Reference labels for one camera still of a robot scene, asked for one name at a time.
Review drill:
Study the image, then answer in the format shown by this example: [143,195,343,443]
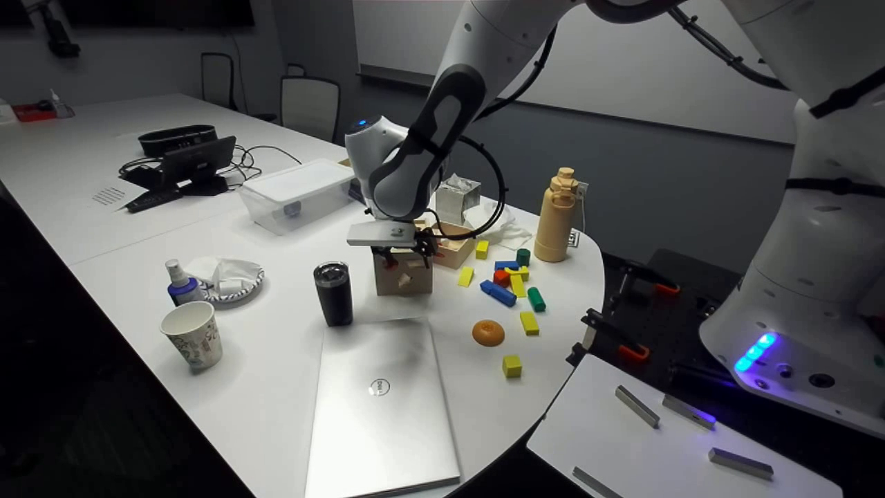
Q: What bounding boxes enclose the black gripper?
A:
[402,216,444,267]

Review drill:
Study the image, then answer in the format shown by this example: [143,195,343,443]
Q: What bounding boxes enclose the cube-shaped wooden box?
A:
[370,245,435,298]

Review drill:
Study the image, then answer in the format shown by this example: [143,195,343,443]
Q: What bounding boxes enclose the tan wooden bottle-shaped toy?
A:
[532,163,588,264]

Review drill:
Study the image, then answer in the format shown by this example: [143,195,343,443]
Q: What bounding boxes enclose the flat wooden piece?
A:
[428,231,479,270]

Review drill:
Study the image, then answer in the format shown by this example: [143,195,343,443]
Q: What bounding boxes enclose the small white box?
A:
[431,172,484,224]

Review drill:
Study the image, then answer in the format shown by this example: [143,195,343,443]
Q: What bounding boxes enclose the long blue block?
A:
[479,278,519,310]

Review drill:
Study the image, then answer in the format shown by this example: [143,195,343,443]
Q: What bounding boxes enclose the orange ball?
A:
[471,318,509,347]

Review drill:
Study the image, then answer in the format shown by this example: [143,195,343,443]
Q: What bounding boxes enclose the black tumbler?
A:
[309,260,356,328]

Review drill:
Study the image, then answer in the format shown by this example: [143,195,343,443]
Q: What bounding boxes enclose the white rectangular box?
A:
[234,157,359,238]

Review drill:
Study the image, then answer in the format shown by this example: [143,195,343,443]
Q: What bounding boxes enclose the silver laptop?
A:
[305,316,464,498]

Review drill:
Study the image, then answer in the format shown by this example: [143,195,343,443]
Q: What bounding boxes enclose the grey chair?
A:
[276,71,345,143]

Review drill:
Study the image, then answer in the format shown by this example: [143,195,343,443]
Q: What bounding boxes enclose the paper cup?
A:
[157,298,226,376]

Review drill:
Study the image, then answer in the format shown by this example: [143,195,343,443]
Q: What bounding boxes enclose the grey metal bar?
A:
[706,446,778,484]
[661,392,720,433]
[569,465,623,498]
[614,381,663,432]

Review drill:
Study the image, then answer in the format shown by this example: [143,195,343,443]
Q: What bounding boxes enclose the dark chair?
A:
[198,50,238,111]

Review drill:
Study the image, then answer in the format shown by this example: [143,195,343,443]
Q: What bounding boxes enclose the black robot mounting cart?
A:
[562,245,885,498]

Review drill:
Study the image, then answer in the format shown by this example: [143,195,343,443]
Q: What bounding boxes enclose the black oval device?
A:
[136,121,222,161]

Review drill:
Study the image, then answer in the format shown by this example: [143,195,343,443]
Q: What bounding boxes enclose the white board panel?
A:
[522,350,845,498]

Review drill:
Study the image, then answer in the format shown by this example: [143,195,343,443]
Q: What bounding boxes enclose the red flat item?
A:
[7,103,63,123]

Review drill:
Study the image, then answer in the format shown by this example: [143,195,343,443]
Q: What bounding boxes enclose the black mounted pole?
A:
[20,0,83,61]

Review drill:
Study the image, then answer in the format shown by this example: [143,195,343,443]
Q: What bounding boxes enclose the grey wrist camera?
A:
[345,219,420,248]

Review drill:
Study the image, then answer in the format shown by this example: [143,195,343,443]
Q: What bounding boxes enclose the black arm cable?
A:
[439,133,509,242]

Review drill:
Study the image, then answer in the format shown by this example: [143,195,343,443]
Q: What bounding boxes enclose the tangled desk cables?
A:
[216,141,307,184]

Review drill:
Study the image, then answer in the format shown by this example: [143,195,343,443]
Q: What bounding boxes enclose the black clamp with orange handle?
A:
[603,253,685,305]
[565,307,652,371]

